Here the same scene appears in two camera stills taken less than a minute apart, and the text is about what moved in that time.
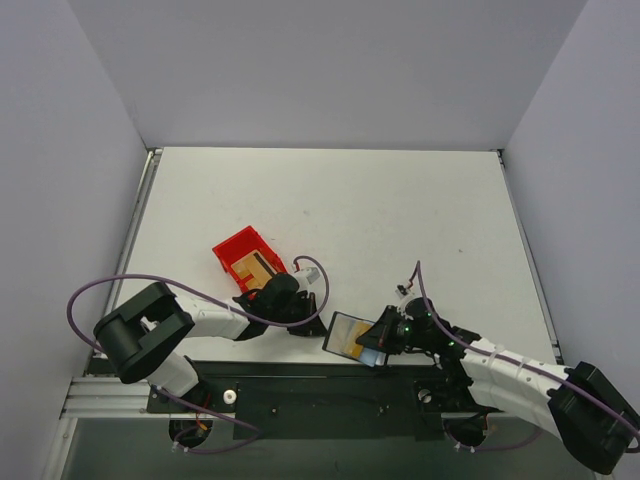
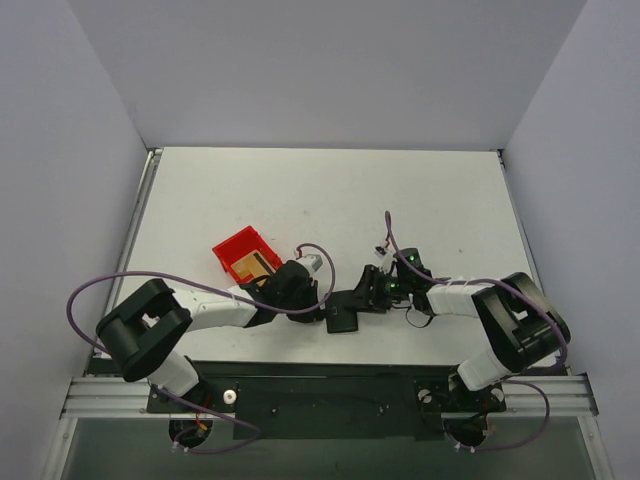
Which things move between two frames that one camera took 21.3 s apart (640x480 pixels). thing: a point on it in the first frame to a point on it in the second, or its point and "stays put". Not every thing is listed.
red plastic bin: [239, 246] stays put
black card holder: [342, 334] to [341, 312]
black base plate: [328, 401] stays put
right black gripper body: [385, 331] to [370, 288]
